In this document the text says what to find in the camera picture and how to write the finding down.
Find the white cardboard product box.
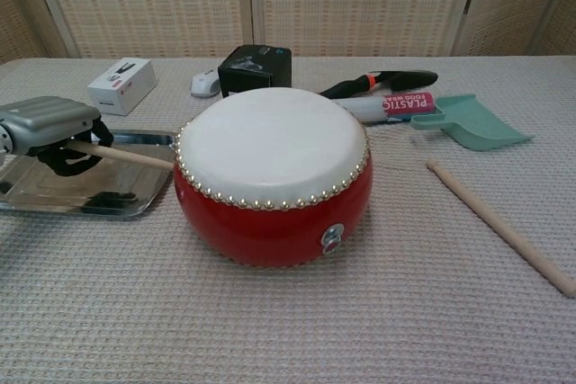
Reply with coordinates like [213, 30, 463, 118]
[86, 58, 158, 117]

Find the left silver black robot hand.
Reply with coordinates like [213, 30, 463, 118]
[0, 95, 116, 178]

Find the black cardboard product box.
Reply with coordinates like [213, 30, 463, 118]
[217, 44, 293, 99]

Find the bamboo folding screen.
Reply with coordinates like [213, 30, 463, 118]
[0, 0, 576, 66]

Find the teal plastic dustpan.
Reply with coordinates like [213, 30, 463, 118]
[409, 94, 536, 152]

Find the red drum with white skin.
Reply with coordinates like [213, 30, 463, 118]
[173, 86, 374, 270]

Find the black garden trowel orange ring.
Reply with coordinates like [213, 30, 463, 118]
[319, 69, 439, 101]

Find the white grey computer mouse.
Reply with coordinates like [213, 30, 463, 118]
[190, 72, 221, 99]

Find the wooden drumstick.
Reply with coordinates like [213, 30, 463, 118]
[67, 139, 176, 170]
[426, 158, 576, 299]

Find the plastic food wrap roll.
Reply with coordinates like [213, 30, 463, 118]
[335, 92, 437, 127]

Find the beige woven tablecloth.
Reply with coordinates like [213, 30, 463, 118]
[0, 56, 576, 384]

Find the rectangular metal tray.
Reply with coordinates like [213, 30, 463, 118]
[0, 129, 179, 219]

